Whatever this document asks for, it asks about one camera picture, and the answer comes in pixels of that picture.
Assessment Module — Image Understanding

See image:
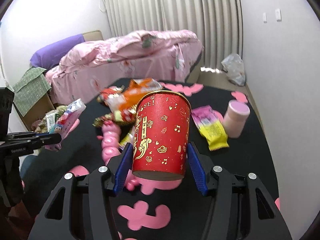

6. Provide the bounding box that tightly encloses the pink rainbow candy wrapper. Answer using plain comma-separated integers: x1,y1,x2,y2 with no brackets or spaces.
191,105,229,151

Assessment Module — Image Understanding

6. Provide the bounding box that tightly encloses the wall socket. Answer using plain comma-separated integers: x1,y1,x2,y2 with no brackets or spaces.
275,8,282,22

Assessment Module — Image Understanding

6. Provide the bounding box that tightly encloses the wooden bedside table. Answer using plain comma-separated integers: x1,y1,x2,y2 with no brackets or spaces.
17,93,54,131

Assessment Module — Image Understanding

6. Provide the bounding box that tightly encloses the pink caterpillar toy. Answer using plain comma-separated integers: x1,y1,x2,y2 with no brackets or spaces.
97,121,182,195

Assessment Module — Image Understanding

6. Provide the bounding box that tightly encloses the red gold snack bag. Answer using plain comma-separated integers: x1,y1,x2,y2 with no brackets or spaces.
97,86,124,106

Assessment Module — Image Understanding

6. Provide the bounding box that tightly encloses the wall switch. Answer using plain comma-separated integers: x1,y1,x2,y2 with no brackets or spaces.
263,12,267,23

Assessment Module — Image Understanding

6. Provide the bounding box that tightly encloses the bed with pink sheet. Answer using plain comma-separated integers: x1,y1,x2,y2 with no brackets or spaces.
46,41,203,105

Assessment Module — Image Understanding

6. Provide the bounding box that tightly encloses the purple pillow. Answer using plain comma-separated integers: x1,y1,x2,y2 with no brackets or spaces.
30,34,85,70

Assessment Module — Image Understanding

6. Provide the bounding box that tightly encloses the bin with yellow bag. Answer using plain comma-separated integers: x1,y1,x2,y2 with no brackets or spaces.
33,105,67,133

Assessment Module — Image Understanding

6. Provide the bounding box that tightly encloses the gold green snack wrapper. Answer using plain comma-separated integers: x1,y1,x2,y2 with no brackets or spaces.
93,105,137,127

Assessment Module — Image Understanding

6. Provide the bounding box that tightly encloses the green checked cloth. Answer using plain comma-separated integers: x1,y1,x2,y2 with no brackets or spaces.
9,67,51,116

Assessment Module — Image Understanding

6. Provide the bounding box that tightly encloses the striped beige curtain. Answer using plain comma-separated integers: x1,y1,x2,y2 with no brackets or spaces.
104,0,243,69

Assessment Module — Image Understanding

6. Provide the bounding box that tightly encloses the pink cylinder container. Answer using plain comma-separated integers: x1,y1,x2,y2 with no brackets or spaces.
222,100,250,138

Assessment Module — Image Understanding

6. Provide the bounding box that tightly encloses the red paper cup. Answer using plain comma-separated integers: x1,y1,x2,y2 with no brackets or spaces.
132,90,191,181

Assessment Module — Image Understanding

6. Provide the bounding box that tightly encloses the white cartoon snack packet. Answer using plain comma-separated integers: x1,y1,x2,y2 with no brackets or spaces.
45,99,86,151

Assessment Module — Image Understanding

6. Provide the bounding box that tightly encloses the person's jeans leg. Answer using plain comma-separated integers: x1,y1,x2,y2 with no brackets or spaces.
20,154,37,179

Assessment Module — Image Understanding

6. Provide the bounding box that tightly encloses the white plastic bag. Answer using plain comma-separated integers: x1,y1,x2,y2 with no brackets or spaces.
221,54,246,87

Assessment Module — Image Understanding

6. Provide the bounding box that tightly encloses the orange snack bag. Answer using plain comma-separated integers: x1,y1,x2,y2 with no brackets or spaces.
108,78,163,112

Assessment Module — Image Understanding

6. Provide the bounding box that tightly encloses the pink floral duvet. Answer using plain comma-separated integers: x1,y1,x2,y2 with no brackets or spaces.
59,30,202,71

